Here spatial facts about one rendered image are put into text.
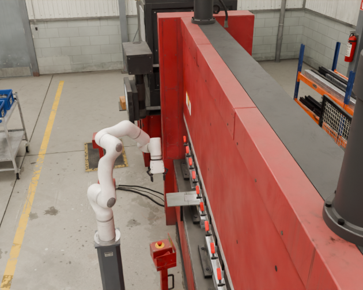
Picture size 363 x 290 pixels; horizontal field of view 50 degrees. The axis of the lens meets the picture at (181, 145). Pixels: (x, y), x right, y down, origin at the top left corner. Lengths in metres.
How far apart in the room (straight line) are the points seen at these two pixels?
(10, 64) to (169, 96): 6.67
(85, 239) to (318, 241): 3.70
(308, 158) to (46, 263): 3.44
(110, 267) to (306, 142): 2.02
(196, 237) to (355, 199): 2.21
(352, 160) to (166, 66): 2.84
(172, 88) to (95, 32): 6.05
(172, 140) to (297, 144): 2.65
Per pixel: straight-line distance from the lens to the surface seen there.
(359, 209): 0.97
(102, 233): 2.85
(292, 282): 1.19
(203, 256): 2.89
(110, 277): 3.11
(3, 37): 9.84
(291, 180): 1.17
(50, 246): 4.52
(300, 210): 1.06
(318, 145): 1.39
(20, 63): 9.92
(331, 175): 1.23
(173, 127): 3.85
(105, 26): 9.55
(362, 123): 0.89
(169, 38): 3.56
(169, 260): 3.09
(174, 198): 3.26
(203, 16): 3.22
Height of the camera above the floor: 2.93
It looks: 29 degrees down
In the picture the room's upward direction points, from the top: 1 degrees counter-clockwise
